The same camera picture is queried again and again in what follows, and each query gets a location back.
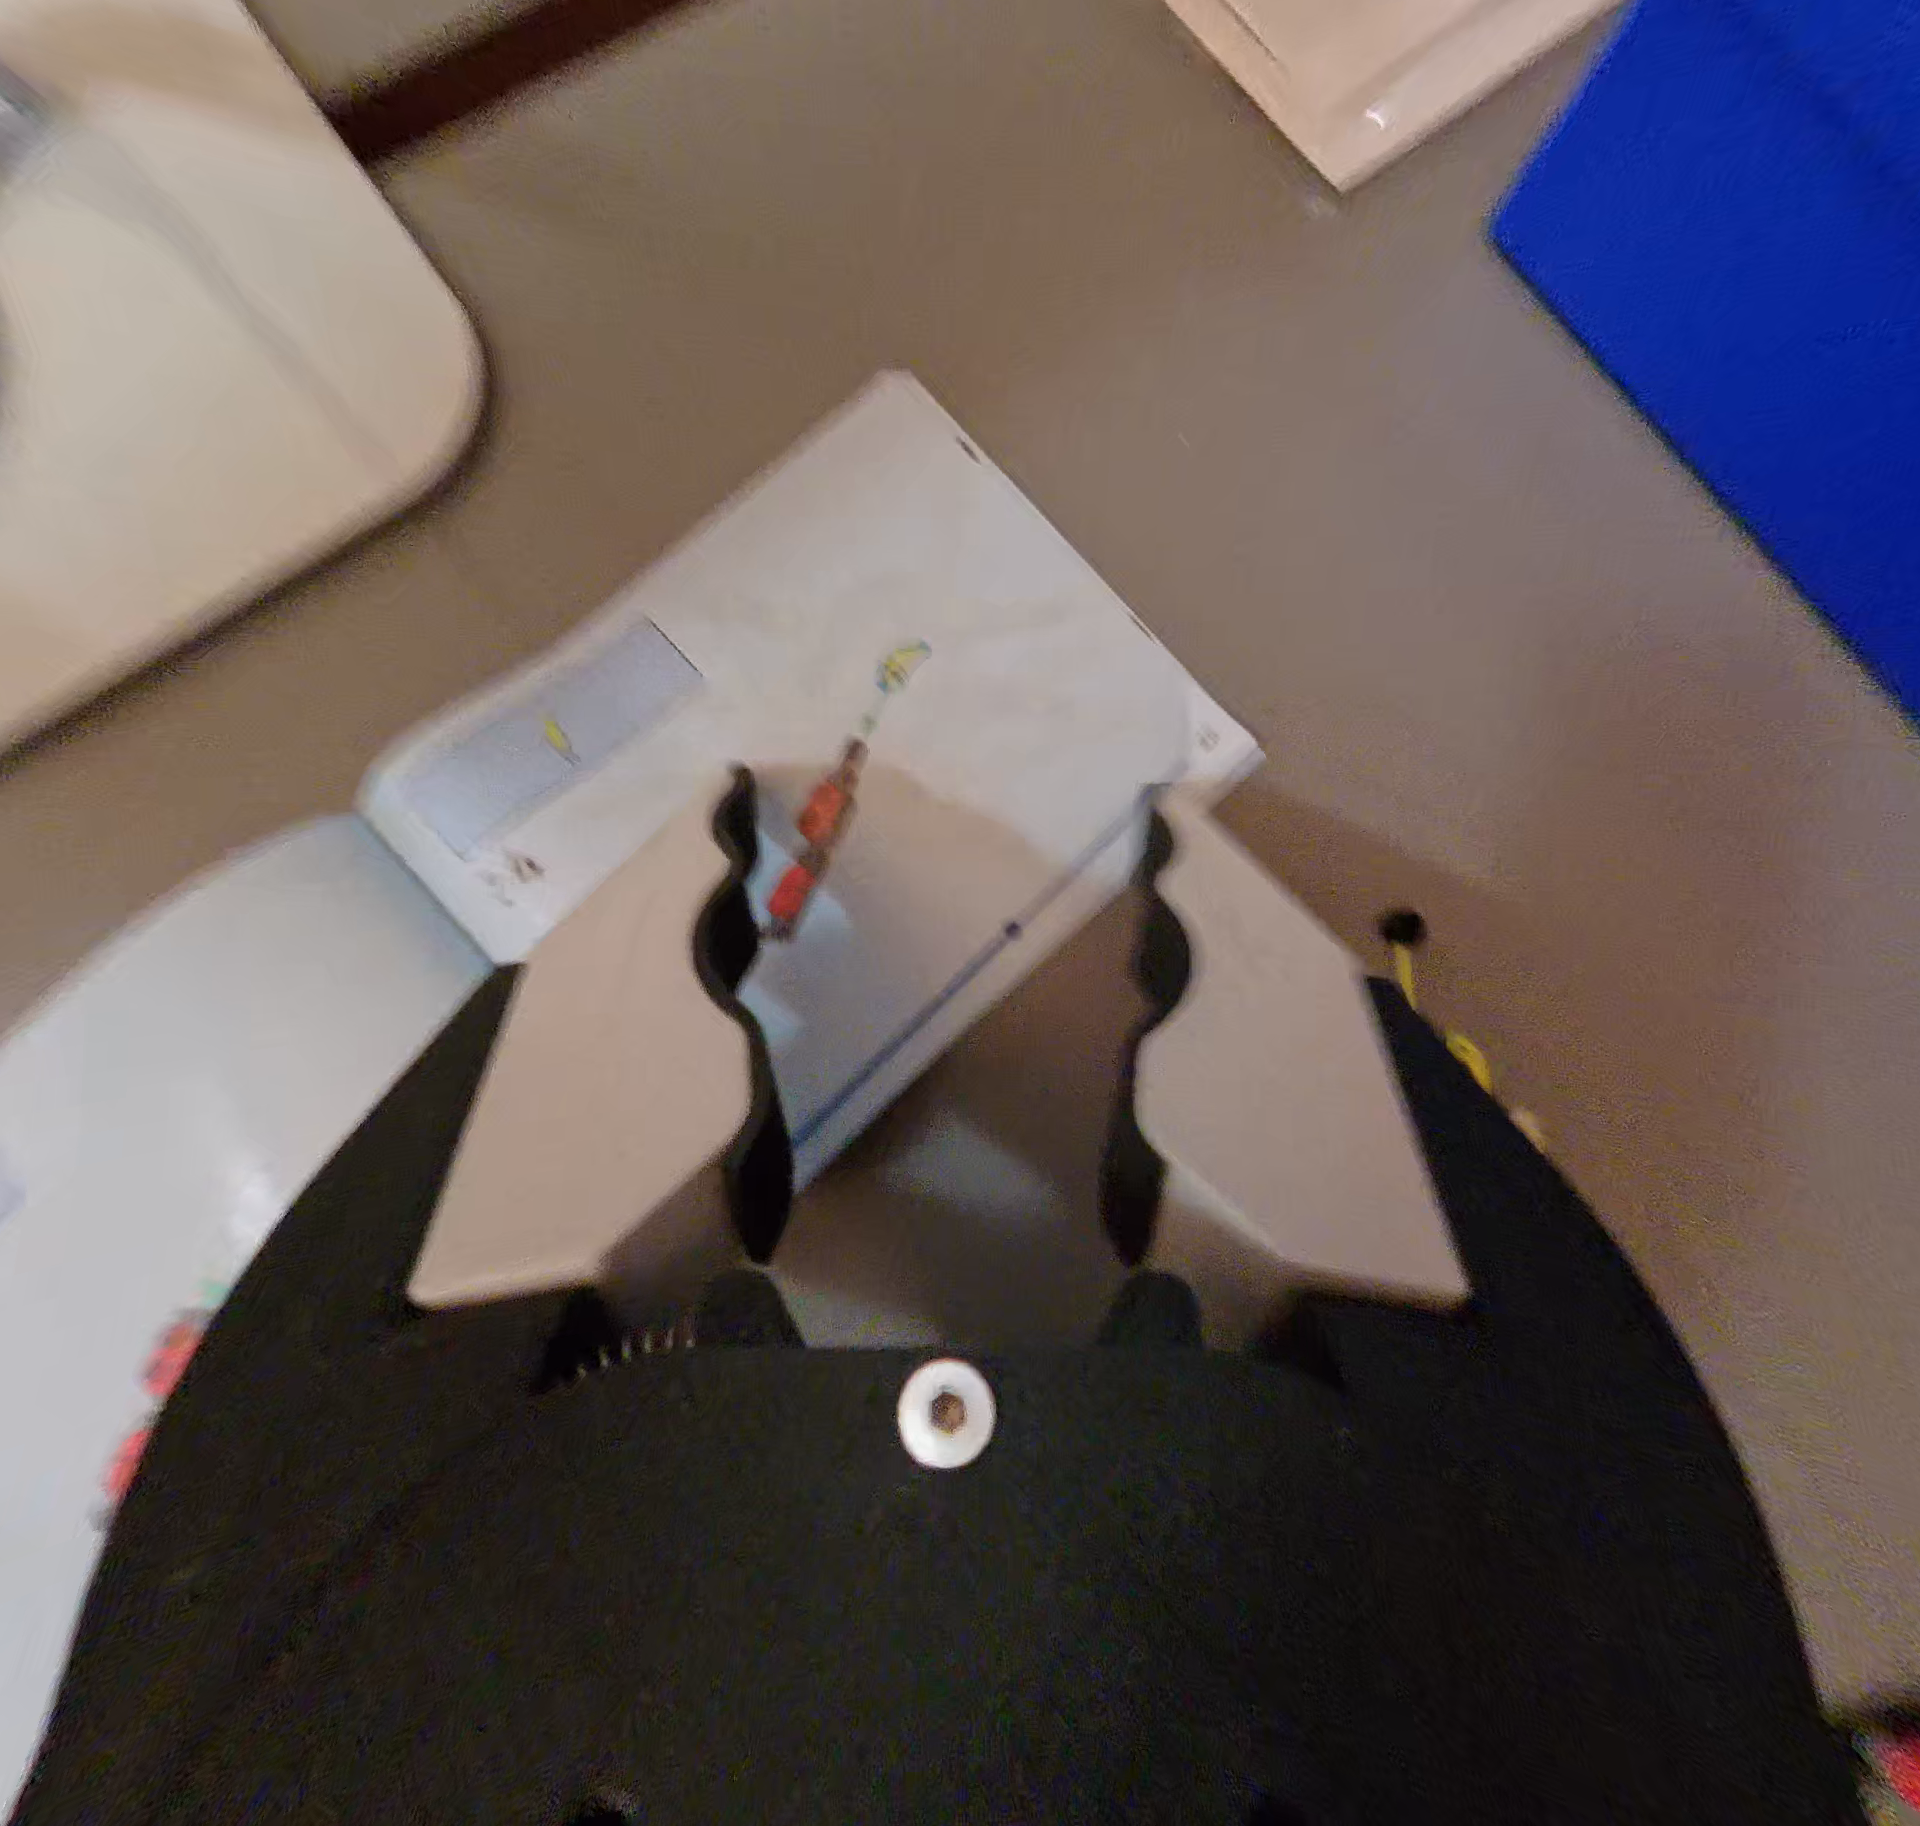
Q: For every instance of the pale flat slab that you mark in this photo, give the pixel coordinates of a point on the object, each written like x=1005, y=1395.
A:
x=1393, y=9

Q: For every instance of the blue plastic bin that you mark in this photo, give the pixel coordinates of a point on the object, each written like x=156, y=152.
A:
x=1740, y=284

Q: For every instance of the lego instruction booklet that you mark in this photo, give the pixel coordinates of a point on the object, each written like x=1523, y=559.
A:
x=929, y=582

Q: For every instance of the white monitor stand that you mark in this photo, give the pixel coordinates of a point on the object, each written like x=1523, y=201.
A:
x=196, y=356

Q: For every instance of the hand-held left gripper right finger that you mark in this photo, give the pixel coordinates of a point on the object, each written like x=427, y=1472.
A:
x=1275, y=1092

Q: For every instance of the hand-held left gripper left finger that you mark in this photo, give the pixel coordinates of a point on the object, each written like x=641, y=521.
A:
x=597, y=1074

